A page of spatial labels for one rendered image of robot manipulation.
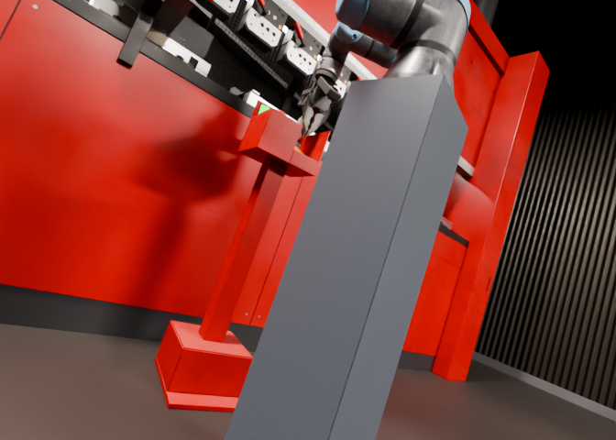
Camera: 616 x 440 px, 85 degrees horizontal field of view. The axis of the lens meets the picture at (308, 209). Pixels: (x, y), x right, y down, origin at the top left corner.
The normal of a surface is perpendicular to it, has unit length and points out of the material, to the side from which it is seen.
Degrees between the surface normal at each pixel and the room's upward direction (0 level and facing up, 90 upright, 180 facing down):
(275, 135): 90
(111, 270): 90
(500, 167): 90
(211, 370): 90
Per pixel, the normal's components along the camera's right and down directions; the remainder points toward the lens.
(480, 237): -0.73, -0.34
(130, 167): 0.59, 0.10
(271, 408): -0.58, -0.31
